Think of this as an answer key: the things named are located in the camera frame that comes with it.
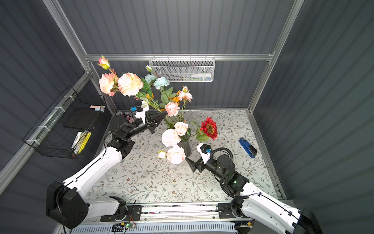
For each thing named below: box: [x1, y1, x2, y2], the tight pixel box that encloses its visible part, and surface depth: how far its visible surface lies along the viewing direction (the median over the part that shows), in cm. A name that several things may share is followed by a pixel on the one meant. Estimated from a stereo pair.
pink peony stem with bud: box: [97, 56, 144, 97], surface depth 46 cm
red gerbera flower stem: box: [189, 117, 219, 142], surface depth 62 cm
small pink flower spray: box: [164, 85, 193, 119], surface depth 73 cm
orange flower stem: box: [146, 89, 181, 107], surface depth 74 cm
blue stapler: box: [238, 136, 258, 158], surface depth 97 cm
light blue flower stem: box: [144, 64, 177, 100], surface depth 72 cm
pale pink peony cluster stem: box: [157, 128, 187, 165], surface depth 58 cm
